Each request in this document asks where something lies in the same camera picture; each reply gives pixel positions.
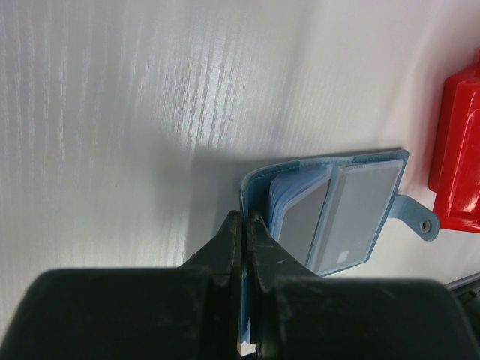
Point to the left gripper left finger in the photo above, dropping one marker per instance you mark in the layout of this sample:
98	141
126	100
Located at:
188	312

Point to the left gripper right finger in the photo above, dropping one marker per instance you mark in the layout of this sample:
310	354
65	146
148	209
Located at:
296	314

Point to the blue leather card holder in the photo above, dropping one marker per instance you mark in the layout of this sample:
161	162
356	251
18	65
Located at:
270	189

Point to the red plastic bin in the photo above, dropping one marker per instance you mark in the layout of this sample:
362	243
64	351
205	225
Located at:
454	171

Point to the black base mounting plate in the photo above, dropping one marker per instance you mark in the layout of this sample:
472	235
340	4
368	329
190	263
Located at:
466	290

